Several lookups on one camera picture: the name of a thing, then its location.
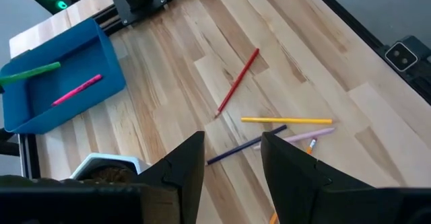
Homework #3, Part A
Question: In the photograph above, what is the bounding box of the red pencil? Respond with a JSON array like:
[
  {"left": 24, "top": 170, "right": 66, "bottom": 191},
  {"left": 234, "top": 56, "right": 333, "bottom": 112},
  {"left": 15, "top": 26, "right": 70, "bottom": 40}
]
[{"left": 214, "top": 48, "right": 261, "bottom": 119}]

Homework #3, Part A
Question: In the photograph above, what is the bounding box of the green pen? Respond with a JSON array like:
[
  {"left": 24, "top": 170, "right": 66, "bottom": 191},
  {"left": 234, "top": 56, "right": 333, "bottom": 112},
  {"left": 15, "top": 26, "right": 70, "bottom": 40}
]
[{"left": 0, "top": 61, "right": 62, "bottom": 86}]

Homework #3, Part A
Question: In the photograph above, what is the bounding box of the dark purple pencil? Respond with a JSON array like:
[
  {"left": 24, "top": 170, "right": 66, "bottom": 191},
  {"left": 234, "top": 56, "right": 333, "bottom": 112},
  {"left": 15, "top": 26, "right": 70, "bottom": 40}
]
[{"left": 205, "top": 124, "right": 288, "bottom": 166}]

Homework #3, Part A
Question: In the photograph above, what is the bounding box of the white hexagonal plant pot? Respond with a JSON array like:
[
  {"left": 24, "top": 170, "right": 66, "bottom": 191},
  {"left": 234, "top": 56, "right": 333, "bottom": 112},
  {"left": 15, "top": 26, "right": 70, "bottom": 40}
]
[{"left": 69, "top": 152, "right": 152, "bottom": 184}]

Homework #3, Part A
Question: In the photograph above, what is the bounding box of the yellow pencil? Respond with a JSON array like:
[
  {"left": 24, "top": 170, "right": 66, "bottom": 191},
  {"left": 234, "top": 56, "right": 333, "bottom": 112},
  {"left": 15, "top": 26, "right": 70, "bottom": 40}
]
[{"left": 240, "top": 116, "right": 333, "bottom": 125}]

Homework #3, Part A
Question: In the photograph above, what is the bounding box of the black aluminium table frame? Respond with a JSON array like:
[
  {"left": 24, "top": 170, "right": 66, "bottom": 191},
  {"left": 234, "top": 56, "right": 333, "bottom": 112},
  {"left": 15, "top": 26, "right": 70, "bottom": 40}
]
[{"left": 0, "top": 0, "right": 431, "bottom": 181}]

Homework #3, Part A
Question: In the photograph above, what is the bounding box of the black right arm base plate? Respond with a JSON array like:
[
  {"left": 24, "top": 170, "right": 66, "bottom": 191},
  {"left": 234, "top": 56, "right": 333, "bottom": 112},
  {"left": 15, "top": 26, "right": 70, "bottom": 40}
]
[{"left": 104, "top": 0, "right": 206, "bottom": 26}]

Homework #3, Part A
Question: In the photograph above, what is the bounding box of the lilac pen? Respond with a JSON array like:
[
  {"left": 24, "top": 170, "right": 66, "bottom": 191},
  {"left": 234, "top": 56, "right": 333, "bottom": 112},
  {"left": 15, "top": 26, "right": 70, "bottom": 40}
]
[{"left": 253, "top": 126, "right": 336, "bottom": 150}]

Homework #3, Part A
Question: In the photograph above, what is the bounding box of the orange pencil with eraser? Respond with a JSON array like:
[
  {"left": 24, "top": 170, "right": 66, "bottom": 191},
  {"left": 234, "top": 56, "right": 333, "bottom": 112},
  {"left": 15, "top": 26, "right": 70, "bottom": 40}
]
[{"left": 269, "top": 137, "right": 318, "bottom": 224}]

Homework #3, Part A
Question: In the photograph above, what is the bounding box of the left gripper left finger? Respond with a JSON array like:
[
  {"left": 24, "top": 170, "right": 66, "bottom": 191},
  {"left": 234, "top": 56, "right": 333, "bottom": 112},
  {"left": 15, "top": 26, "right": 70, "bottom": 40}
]
[{"left": 134, "top": 130, "right": 205, "bottom": 224}]

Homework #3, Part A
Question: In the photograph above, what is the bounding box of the blue plastic tray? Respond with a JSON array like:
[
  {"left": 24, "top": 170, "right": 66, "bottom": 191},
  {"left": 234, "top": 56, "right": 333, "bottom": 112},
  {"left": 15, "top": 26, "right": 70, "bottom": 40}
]
[{"left": 0, "top": 17, "right": 127, "bottom": 135}]

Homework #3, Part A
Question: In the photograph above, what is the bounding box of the pink pen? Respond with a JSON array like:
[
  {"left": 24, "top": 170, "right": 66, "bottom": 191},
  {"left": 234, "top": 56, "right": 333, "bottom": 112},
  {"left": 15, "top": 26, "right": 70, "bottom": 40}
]
[{"left": 51, "top": 74, "right": 103, "bottom": 107}]

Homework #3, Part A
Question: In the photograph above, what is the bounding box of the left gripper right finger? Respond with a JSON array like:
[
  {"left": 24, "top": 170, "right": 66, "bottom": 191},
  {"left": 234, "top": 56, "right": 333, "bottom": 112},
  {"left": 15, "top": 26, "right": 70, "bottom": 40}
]
[{"left": 261, "top": 131, "right": 381, "bottom": 224}]

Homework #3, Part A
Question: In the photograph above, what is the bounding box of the table-level camera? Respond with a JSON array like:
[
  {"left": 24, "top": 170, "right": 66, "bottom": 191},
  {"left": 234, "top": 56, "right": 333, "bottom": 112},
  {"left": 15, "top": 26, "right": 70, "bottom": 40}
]
[{"left": 378, "top": 34, "right": 431, "bottom": 83}]

